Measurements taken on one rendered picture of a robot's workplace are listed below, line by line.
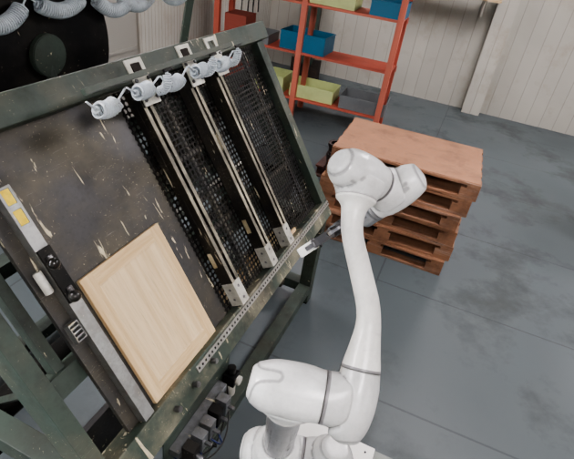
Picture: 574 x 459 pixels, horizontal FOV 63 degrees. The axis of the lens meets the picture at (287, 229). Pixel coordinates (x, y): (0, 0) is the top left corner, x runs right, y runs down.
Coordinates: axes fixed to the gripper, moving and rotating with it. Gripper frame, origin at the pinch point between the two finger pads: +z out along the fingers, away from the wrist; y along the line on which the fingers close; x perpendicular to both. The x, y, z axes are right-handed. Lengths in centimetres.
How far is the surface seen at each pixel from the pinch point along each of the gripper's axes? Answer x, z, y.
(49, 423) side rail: 3, 81, 51
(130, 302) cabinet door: -19, 74, 9
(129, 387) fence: 7, 81, 22
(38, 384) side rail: -9, 74, 52
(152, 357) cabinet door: 3, 82, 7
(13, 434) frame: -1, 123, 44
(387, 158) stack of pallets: -32, 45, -260
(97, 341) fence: -12, 74, 28
